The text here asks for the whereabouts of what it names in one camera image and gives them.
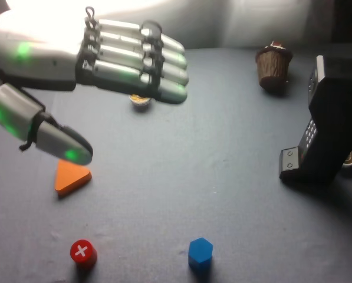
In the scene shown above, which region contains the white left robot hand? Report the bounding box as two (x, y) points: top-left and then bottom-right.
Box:
(0, 5), (190, 166)

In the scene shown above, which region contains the black device with keypad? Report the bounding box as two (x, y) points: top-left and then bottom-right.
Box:
(278, 55), (352, 185)

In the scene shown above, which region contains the small cup orange drink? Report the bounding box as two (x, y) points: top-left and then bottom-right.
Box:
(128, 94), (152, 111)

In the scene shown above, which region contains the orange triangle block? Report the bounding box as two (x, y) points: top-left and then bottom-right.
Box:
(54, 160), (93, 198)

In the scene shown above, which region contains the grey table cloth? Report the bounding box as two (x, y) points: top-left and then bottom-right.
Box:
(0, 46), (352, 283)

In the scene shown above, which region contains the red cylinder block white cross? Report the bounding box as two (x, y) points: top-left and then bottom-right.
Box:
(70, 239), (98, 268)

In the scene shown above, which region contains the white fabric backdrop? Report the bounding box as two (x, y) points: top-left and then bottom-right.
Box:
(0, 0), (337, 51)

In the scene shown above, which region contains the brown chocolate toy cupcake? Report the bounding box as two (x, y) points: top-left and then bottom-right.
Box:
(255, 41), (294, 90)

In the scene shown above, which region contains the blue hexagon block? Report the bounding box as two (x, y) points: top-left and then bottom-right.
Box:
(188, 237), (214, 269)

